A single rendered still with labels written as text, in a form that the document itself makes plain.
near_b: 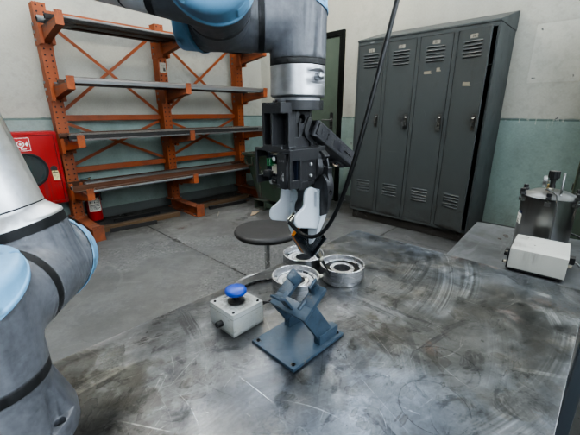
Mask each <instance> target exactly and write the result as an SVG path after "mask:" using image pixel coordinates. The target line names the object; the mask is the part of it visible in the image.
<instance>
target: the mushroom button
mask: <svg viewBox="0 0 580 435"><path fill-rule="evenodd" d="M224 292H225V295H226V296H228V297H231V298H233V300H235V301H237V300H239V297H242V296H244V294H246V292H247V288H246V286H244V285H243V284H239V283H235V284H231V285H228V286H227V287H226V288H225V290H224Z"/></svg>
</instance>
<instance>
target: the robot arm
mask: <svg viewBox="0 0 580 435"><path fill-rule="evenodd" d="M94 1H98V2H101V3H107V4H111V5H115V6H118V7H122V8H125V9H132V10H135V11H138V12H142V13H145V14H149V15H153V16H158V17H162V18H166V19H169V20H171V23H172V28H173V35H174V36H175V40H176V42H177V44H178V46H179V47H180V48H181V49H183V50H186V51H196V52H201V53H202V54H208V53H210V52H220V53H270V91H271V97H272V98H274V100H273V103H262V142H263V146H260V147H255V173H256V183H259V182H264V181H269V183H270V184H271V185H277V187H278V188H280V189H281V197H280V200H279V201H278V202H277V203H276V204H275V205H274V206H272V207H271V209H270V211H269V216H270V218H271V219H272V220H277V221H287V219H288V218H289V217H290V215H291V214H292V212H293V211H297V213H296V214H295V216H294V222H293V224H294V225H295V227H296V228H303V229H308V231H307V235H315V234H317V233H319V232H320V230H321V228H322V226H323V223H324V221H325V216H326V214H327V213H328V210H329V208H330V205H331V200H332V196H333V190H334V184H333V178H332V173H331V171H332V167H338V168H344V167H350V165H351V162H352V159H353V156H354V153H355V152H354V151H353V150H352V149H350V148H349V147H348V146H347V145H346V144H345V143H344V142H343V141H342V140H341V139H339V138H338V137H337V136H336V135H335V134H334V133H333V132H332V131H331V130H330V129H328V128H327V127H326V126H325V125H324V124H323V123H322V122H321V121H320V120H312V119H311V117H312V110H323V107H324V101H323V100H320V99H321V98H323V97H324V95H325V60H326V32H327V16H328V15H329V10H328V0H94ZM260 156H266V170H263V174H259V157H260ZM330 165H331V166H332V167H330ZM268 166H269V168H268ZM309 185H311V186H313V188H312V187H309ZM304 189H305V191H304ZM302 200H303V206H302V207H301V203H302ZM97 264H98V246H97V244H96V241H95V239H94V237H93V236H92V234H91V232H90V231H89V230H88V229H87V228H86V227H84V226H83V225H82V224H77V223H75V221H73V220H71V219H68V217H67V215H66V213H65V211H64V209H63V207H62V206H61V205H57V204H55V203H53V202H50V201H47V200H46V199H45V198H44V197H43V195H42V193H41V190H40V188H39V187H38V185H37V183H36V181H35V179H34V177H33V175H32V173H31V172H30V170H29V168H28V165H27V163H26V161H25V160H24V159H23V157H22V154H21V152H20V150H19V148H18V147H17V145H16V142H15V140H14V138H13V137H12V135H11V134H10V132H9V129H8V127H7V125H6V123H5V121H4V120H3V117H2V115H1V113H0V435H73V434H74V433H75V431H76V429H77V427H78V424H79V420H80V414H81V410H80V405H79V398H78V396H77V393H76V391H75V389H74V388H73V386H72V385H71V384H70V383H69V382H68V380H67V379H66V378H65V377H64V376H63V375H62V374H61V372H59V370H57V369H56V368H55V366H54V365H53V364H52V361H51V357H50V354H49V350H48V347H47V340H46V337H45V328H46V327H47V325H48V324H49V323H50V322H51V321H52V320H53V319H54V318H55V317H56V316H57V314H58V313H59V312H60V311H61V310H62V309H63V308H64V307H65V305H66V304H67V303H68V302H69V301H70V300H71V299H72V298H73V296H74V295H75V294H77V293H78V292H80V291H81V290H82V289H83V288H84V287H85V285H86V284H87V282H88V281H89V279H90V278H91V275H92V274H93V272H94V271H95V269H96V266H97Z"/></svg>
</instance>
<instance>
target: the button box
mask: <svg viewBox="0 0 580 435"><path fill-rule="evenodd" d="M210 306H211V322H212V323H213V324H214V325H215V326H216V327H217V328H220V329H222V330H223V331H225V332H226V333H228V334H229V335H231V336H232V337H233V338H235V337H237V336H239V335H241V334H242V333H244V332H245V331H247V330H249V329H251V328H252V327H254V326H256V325H258V324H260V323H261V322H263V305H262V300H261V299H258V298H256V297H255V296H254V295H252V294H250V293H246V294H244V296H242V297H239V300H237V301H235V300H233V298H231V297H228V296H226V295H223V296H221V297H219V298H216V299H214V300H212V301H210Z"/></svg>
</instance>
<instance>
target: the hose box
mask: <svg viewBox="0 0 580 435"><path fill-rule="evenodd" d="M10 134H11V135H12V137H13V138H14V140H15V142H16V145H17V147H18V148H19V150H20V152H21V154H22V157H23V159H24V160H25V161H26V163H27V165H28V168H29V170H30V172H31V173H32V175H33V177H34V179H35V181H36V183H37V185H38V187H39V188H40V190H41V193H42V195H43V197H44V198H45V199H46V200H47V201H50V202H53V203H55V204H58V203H64V202H69V197H68V192H67V188H66V180H65V175H64V172H63V167H62V163H61V158H60V151H59V146H58V142H57V137H56V133H55V131H51V130H42V131H15V132H10ZM95 199H96V200H91V201H85V205H86V210H87V215H88V218H89V219H90V220H92V221H93V222H95V223H100V222H103V221H104V215H103V210H102V205H101V200H102V197H101V192H95Z"/></svg>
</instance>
